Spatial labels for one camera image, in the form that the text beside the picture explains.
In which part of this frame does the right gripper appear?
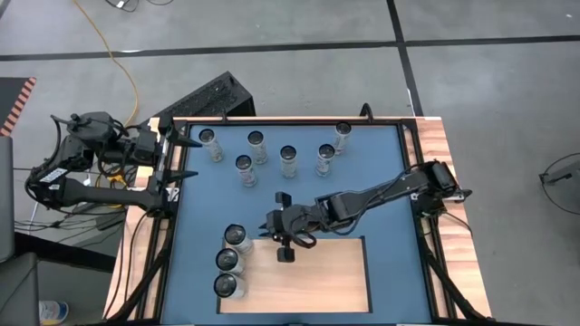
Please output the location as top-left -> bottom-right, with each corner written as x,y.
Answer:
260,191 -> 325,264

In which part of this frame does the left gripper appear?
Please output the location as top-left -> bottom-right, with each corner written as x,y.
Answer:
133,118 -> 203,194

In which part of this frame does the white Celsius can blue band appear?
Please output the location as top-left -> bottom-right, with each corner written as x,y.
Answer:
224,223 -> 255,255

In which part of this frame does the white Celsius can yellow band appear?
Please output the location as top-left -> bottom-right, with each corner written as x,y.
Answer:
278,144 -> 299,179

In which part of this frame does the white Celsius can red print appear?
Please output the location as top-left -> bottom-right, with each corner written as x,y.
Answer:
314,142 -> 336,177

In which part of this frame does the wooden shelf board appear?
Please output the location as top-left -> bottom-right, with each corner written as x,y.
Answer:
216,235 -> 373,315

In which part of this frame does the blue table mat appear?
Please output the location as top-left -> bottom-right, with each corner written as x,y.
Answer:
160,122 -> 432,325

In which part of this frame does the black perforated metal box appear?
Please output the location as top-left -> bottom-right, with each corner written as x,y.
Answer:
135,71 -> 256,138

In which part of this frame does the grey power adapter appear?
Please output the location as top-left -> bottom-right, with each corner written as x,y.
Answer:
92,208 -> 127,232

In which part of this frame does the black flat floor bar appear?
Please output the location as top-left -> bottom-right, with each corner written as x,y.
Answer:
13,231 -> 118,273

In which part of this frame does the black orange striped floor mat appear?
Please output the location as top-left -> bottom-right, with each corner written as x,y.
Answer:
0,76 -> 37,138

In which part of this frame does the white plastic container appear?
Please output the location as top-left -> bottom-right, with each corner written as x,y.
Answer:
38,300 -> 70,326

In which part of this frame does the yellow floor cable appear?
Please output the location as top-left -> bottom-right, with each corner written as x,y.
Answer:
72,0 -> 140,126

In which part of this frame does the black table frame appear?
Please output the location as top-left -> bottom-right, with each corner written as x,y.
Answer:
135,116 -> 454,326

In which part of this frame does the black diagonal frame strut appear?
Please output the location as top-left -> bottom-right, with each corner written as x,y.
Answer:
414,221 -> 488,323
104,212 -> 178,323

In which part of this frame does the black floor cable bundle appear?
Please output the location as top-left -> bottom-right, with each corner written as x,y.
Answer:
13,216 -> 99,236

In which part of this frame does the white floor cable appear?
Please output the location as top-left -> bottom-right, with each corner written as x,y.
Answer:
27,201 -> 42,230

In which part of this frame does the black cable with white plug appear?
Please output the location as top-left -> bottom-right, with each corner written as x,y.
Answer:
103,0 -> 176,14

